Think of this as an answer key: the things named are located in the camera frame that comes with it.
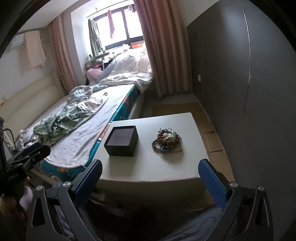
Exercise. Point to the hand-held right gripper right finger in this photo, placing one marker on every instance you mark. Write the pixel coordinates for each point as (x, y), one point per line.
(211, 183)

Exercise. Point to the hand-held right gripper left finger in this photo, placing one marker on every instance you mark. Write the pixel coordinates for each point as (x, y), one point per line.
(89, 183)

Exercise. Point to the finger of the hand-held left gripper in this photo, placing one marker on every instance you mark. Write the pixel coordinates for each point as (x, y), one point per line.
(34, 151)

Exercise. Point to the white jewellery box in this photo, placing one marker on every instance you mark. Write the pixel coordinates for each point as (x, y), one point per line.
(121, 141)

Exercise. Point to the person's left hand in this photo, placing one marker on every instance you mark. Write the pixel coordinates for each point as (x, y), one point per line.
(25, 195)

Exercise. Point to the green crumpled quilt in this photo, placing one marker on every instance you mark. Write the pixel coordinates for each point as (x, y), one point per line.
(62, 120)

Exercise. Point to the person's grey pants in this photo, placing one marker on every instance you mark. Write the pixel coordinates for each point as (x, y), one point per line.
(185, 227)

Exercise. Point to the cream bed headboard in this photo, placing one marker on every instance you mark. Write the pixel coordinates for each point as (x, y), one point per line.
(30, 99)

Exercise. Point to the white fleece blanket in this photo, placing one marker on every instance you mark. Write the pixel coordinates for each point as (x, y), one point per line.
(90, 129)

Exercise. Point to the white low table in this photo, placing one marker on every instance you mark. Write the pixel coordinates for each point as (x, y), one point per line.
(157, 166)

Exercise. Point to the teal cartoon bed sheet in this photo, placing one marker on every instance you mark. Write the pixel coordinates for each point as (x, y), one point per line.
(118, 115)

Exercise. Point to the grey wardrobe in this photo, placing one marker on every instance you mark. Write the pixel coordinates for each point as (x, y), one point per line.
(242, 92)

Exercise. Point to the pink plush toy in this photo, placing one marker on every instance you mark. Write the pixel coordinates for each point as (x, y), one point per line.
(93, 74)

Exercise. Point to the pink curtain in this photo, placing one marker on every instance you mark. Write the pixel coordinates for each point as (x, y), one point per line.
(161, 46)
(62, 53)

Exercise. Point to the white hanging towel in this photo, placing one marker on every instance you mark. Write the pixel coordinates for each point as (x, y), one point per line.
(34, 48)

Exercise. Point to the green plush toy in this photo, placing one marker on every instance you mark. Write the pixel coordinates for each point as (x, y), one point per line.
(90, 61)

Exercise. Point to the white air conditioner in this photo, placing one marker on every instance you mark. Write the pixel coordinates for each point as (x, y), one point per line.
(17, 41)

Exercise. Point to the white duvet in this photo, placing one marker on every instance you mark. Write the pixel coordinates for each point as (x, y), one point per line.
(129, 67)

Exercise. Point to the green hanging jacket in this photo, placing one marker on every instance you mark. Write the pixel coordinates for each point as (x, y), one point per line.
(94, 37)

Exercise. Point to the orange box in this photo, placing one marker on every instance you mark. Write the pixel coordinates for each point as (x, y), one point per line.
(138, 45)

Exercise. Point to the pink hanging garment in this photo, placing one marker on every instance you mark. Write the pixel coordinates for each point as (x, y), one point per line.
(111, 23)

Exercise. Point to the window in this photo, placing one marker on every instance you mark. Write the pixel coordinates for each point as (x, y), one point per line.
(122, 25)

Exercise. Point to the white wall switch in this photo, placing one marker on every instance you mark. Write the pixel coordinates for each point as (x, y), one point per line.
(199, 77)

